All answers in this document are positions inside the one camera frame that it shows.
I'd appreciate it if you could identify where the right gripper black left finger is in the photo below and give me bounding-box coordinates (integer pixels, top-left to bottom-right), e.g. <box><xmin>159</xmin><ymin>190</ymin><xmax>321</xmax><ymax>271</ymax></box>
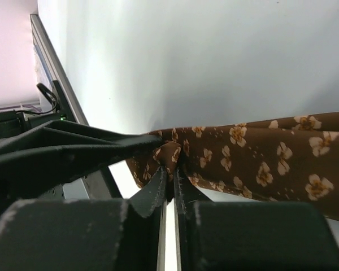
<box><xmin>129</xmin><ymin>167</ymin><xmax>167</xmax><ymax>218</ymax></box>

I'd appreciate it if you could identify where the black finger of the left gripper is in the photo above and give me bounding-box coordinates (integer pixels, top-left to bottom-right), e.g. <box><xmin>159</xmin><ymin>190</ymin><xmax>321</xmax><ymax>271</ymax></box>
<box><xmin>0</xmin><ymin>120</ymin><xmax>163</xmax><ymax>183</ymax></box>

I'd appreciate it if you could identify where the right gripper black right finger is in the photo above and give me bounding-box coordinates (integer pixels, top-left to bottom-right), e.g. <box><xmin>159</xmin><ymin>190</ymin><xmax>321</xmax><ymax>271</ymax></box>
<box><xmin>173</xmin><ymin>167</ymin><xmax>212</xmax><ymax>217</ymax></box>

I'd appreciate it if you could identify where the brown floral tie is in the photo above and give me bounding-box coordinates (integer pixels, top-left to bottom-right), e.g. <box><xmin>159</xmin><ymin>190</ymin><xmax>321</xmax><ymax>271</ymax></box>
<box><xmin>127</xmin><ymin>112</ymin><xmax>339</xmax><ymax>221</ymax></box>

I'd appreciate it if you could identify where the left aluminium side rail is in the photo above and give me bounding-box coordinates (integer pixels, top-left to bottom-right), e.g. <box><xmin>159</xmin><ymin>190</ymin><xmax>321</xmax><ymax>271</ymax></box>
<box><xmin>30</xmin><ymin>14</ymin><xmax>122</xmax><ymax>199</ymax></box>

